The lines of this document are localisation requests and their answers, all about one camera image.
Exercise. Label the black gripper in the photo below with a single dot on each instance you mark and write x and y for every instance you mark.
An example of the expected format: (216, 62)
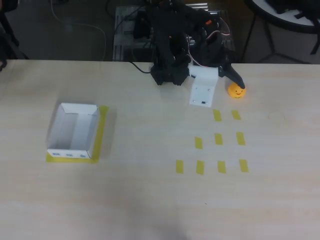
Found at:
(229, 72)

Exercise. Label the yellow rubber duck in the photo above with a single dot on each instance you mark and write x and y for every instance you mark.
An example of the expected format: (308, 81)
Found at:
(235, 93)

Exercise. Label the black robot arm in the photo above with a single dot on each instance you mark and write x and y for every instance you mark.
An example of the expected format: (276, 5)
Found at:
(170, 37)

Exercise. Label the white cardboard box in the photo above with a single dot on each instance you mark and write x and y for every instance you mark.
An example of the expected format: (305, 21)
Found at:
(82, 130)

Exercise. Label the short yellow tape mark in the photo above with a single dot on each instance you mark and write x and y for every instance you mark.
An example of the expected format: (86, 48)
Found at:
(243, 166)
(217, 115)
(236, 115)

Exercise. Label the round white table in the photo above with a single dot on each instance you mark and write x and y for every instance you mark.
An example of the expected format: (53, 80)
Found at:
(287, 20)

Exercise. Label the black bag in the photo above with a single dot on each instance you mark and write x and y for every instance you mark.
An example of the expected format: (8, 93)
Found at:
(277, 5)

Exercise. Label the metal roller rack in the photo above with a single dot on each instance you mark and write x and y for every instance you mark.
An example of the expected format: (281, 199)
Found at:
(125, 42)

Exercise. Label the long yellow tape strip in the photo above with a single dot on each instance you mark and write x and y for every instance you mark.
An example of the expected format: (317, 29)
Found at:
(72, 161)
(102, 125)

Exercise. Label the black chair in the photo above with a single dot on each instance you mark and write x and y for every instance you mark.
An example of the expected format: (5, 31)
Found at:
(7, 32)

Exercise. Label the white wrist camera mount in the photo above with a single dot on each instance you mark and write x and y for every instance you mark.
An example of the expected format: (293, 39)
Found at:
(202, 90)

